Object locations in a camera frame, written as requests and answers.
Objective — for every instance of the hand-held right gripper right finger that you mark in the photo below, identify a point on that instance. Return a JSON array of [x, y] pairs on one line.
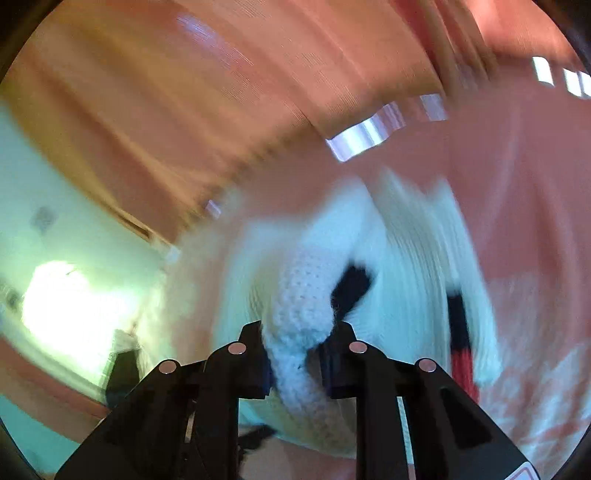
[[339, 371]]

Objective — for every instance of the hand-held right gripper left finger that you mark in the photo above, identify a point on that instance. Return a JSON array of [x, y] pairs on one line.
[[249, 369]]

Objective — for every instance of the white black red knit sweater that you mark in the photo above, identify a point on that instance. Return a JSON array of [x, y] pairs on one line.
[[300, 286]]

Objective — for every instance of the white dotted table lamp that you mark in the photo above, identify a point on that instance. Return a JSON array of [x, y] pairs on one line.
[[64, 304]]

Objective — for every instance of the pink bedsheet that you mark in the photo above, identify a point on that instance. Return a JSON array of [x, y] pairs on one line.
[[531, 207]]

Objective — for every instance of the white wall socket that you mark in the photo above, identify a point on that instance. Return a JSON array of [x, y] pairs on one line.
[[44, 219]]

